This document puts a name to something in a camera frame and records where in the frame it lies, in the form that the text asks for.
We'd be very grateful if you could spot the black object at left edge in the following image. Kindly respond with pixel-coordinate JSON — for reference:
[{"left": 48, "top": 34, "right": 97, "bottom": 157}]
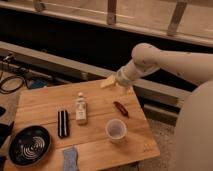
[{"left": 0, "top": 106, "right": 14, "bottom": 148}]

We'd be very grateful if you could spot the blue object on floor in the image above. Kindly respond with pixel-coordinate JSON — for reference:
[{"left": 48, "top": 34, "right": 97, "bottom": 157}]
[{"left": 29, "top": 79, "right": 47, "bottom": 89}]

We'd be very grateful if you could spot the black coiled cable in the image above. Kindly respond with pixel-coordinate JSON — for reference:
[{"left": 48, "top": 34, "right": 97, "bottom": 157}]
[{"left": 0, "top": 71, "right": 28, "bottom": 95}]

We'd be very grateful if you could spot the small white glue bottle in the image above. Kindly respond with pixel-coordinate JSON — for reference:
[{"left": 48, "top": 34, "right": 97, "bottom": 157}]
[{"left": 75, "top": 92, "right": 87, "bottom": 125}]

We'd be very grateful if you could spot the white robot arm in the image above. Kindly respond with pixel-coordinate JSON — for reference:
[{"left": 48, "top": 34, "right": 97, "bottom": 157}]
[{"left": 101, "top": 43, "right": 213, "bottom": 171}]

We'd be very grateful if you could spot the black patterned plate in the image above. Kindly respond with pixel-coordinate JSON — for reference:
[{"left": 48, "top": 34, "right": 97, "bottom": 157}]
[{"left": 9, "top": 125, "right": 51, "bottom": 167}]

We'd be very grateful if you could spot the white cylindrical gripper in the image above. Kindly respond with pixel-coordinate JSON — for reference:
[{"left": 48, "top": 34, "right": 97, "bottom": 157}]
[{"left": 100, "top": 63, "right": 142, "bottom": 94}]

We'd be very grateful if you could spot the black white striped eraser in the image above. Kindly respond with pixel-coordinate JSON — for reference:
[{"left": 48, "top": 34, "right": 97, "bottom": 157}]
[{"left": 58, "top": 110, "right": 69, "bottom": 138}]

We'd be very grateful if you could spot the blue grey sponge cloth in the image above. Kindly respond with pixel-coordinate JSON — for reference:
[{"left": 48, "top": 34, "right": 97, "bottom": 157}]
[{"left": 63, "top": 146, "right": 79, "bottom": 171}]

